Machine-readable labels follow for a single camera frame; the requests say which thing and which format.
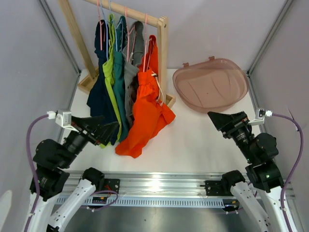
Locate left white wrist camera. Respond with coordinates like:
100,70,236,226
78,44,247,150
47,110,75,131

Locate lime green shorts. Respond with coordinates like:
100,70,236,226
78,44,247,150
102,13,122,145

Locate navy blue shorts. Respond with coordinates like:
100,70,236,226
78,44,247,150
86,19,118,146

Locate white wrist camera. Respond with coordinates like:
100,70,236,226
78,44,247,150
249,108,273,126
47,110,75,131

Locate white slotted cable duct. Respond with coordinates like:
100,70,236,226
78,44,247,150
56,195,224,208

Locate pink translucent plastic basin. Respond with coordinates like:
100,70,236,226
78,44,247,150
173,57,249,114

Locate teal shorts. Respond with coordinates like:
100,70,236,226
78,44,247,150
113,16,129,142

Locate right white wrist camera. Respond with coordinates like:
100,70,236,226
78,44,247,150
249,108,273,126

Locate wooden clothes rack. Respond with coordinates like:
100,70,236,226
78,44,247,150
58,0,176,108

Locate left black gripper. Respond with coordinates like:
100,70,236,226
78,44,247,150
59,115,119,168

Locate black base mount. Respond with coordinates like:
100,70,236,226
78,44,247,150
102,178,121,193
200,180,224,196

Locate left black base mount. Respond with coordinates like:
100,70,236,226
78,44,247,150
102,178,121,193

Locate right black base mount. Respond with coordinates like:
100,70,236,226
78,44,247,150
200,180,224,196

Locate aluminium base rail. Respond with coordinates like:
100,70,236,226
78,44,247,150
57,171,296,200

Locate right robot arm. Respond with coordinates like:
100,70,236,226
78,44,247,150
208,108,297,232

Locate grey shorts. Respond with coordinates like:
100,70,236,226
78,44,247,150
122,21,144,128

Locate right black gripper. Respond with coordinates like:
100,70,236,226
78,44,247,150
207,110,255,162

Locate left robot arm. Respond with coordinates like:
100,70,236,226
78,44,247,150
24,111,120,232

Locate orange shorts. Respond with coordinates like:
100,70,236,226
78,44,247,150
115,35,175,158

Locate pink wire hanger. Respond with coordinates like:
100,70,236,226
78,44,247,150
142,14,151,72
125,7,136,63
97,0,105,51

